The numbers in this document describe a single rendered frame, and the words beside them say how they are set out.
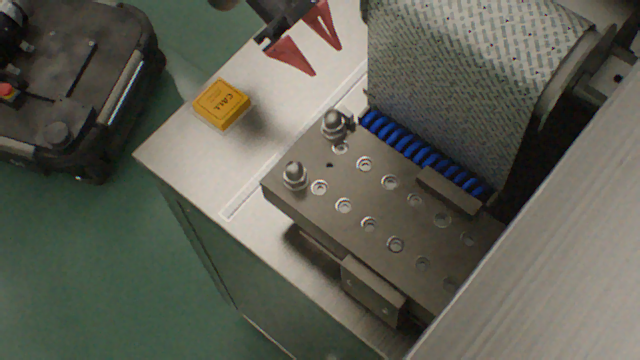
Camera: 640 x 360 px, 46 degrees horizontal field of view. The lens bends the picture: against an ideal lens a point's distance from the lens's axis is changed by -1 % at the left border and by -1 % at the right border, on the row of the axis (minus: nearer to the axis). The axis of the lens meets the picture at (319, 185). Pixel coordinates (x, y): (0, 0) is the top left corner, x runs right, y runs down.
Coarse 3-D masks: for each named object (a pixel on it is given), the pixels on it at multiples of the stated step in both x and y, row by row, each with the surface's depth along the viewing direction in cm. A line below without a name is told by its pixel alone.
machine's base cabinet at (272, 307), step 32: (192, 224) 138; (224, 256) 141; (224, 288) 175; (256, 288) 143; (288, 288) 119; (256, 320) 181; (288, 320) 146; (320, 320) 122; (288, 352) 185; (320, 352) 149; (352, 352) 124
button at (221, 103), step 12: (216, 84) 127; (228, 84) 127; (204, 96) 126; (216, 96) 126; (228, 96) 126; (240, 96) 125; (204, 108) 125; (216, 108) 125; (228, 108) 125; (240, 108) 125; (216, 120) 124; (228, 120) 124
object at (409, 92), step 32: (384, 64) 99; (416, 64) 94; (384, 96) 106; (416, 96) 100; (448, 96) 94; (416, 128) 107; (448, 128) 101; (480, 128) 95; (512, 128) 90; (480, 160) 101; (512, 160) 95
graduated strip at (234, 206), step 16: (352, 80) 128; (336, 96) 127; (320, 112) 126; (304, 128) 125; (288, 144) 124; (272, 160) 123; (256, 176) 122; (240, 192) 120; (256, 192) 120; (224, 208) 119; (240, 208) 119
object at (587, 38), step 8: (592, 32) 82; (584, 40) 81; (592, 40) 81; (576, 48) 81; (584, 48) 80; (568, 56) 80; (576, 56) 80; (560, 64) 81; (568, 64) 80; (560, 72) 81; (568, 72) 80; (552, 80) 81; (560, 80) 81; (552, 88) 81; (544, 96) 82; (552, 96) 82; (536, 104) 84; (544, 104) 83; (536, 112) 85; (544, 112) 84
